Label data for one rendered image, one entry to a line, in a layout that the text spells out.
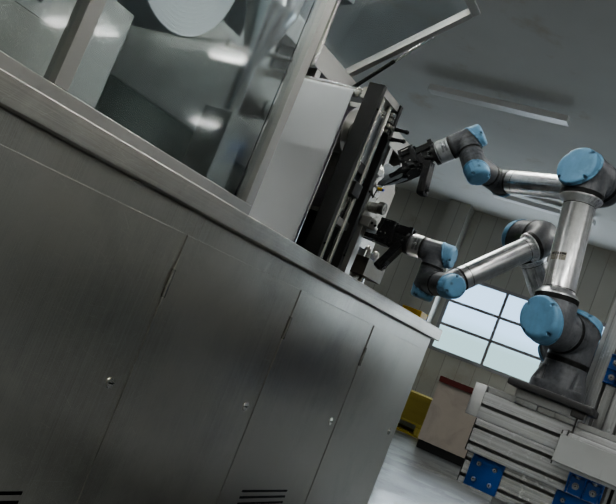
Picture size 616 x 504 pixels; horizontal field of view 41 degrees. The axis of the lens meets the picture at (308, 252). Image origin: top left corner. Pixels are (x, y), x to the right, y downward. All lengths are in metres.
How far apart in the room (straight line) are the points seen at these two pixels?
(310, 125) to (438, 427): 6.74
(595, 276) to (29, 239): 10.37
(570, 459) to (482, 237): 9.59
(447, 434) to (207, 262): 7.46
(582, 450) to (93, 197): 1.35
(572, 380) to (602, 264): 9.10
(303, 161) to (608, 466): 1.16
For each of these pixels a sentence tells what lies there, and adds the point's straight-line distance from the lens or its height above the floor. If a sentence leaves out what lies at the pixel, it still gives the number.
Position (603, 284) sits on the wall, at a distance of 11.33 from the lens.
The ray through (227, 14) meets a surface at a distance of 1.59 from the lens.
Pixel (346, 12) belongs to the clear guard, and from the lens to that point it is 2.88.
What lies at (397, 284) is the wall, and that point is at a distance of 11.80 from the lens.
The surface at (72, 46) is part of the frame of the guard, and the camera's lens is 1.31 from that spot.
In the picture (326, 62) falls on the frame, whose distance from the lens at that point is 2.97.
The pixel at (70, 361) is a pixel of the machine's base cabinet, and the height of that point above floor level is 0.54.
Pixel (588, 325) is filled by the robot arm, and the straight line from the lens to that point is 2.33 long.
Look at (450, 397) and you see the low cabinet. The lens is 8.98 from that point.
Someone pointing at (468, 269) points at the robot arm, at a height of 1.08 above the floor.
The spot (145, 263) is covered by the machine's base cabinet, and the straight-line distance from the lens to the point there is 1.48.
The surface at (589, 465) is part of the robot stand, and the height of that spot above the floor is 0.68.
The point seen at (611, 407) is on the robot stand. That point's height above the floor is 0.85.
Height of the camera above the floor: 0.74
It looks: 5 degrees up
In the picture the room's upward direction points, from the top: 22 degrees clockwise
